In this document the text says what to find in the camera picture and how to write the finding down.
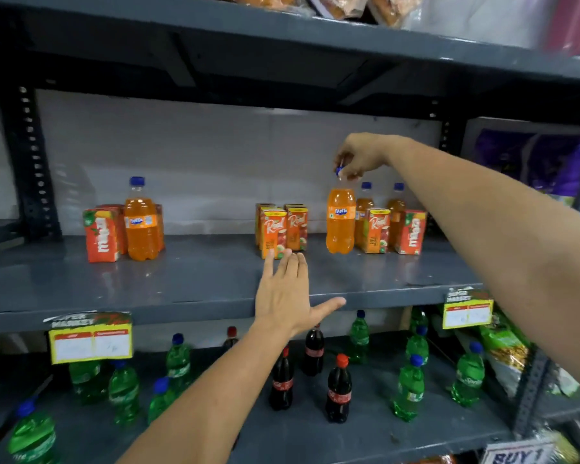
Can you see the person's left hand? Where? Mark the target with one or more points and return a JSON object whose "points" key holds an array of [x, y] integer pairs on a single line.
{"points": [[283, 299]]}

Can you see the person's right hand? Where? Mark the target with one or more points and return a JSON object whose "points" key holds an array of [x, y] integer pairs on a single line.
{"points": [[367, 152]]}

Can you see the person's right fingers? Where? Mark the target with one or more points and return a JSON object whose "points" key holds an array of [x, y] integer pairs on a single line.
{"points": [[350, 166]]}

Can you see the person's left little finger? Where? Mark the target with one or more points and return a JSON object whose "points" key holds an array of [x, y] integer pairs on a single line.
{"points": [[268, 266]]}

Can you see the person's left thumb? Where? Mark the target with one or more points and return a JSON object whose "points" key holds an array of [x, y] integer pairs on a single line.
{"points": [[328, 308]]}

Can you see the person's left middle finger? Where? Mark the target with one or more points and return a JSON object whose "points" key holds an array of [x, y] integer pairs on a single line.
{"points": [[292, 266]]}

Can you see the orange soda bottle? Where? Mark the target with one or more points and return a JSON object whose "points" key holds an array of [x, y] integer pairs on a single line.
{"points": [[141, 227], [364, 200], [397, 207], [341, 222]]}

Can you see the person's right forearm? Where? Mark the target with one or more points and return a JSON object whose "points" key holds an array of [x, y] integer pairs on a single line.
{"points": [[502, 227]]}

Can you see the person's left forearm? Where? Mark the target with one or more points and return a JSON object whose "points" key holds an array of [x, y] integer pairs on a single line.
{"points": [[212, 405]]}

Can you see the orange juice carton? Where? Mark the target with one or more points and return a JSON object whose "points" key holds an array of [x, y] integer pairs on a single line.
{"points": [[376, 231], [262, 207], [297, 229], [273, 234]]}

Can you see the cola bottle red cap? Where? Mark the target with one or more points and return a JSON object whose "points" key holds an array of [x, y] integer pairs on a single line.
{"points": [[314, 352], [339, 393], [282, 381], [231, 337]]}

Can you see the red juice carton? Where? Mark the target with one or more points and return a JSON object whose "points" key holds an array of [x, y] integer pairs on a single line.
{"points": [[120, 227], [160, 227], [100, 236], [411, 232]]}

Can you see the grey metal shelving rack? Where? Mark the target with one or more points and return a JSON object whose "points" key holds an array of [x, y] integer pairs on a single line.
{"points": [[174, 285]]}

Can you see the group of green soda bottles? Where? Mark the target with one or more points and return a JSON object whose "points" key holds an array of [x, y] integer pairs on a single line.
{"points": [[411, 386]]}

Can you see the yellow shelf price label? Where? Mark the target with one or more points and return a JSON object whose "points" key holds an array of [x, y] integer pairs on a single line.
{"points": [[467, 311], [91, 339]]}

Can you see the green snack packet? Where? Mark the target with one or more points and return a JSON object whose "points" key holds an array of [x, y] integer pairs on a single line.
{"points": [[505, 347]]}

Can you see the purple packets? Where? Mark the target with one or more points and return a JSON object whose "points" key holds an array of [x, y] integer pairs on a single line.
{"points": [[536, 159]]}

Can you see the white offer sign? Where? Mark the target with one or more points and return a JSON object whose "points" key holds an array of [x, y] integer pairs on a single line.
{"points": [[517, 454]]}

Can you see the pink packet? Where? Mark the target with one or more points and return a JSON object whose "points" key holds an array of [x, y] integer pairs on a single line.
{"points": [[575, 24]]}

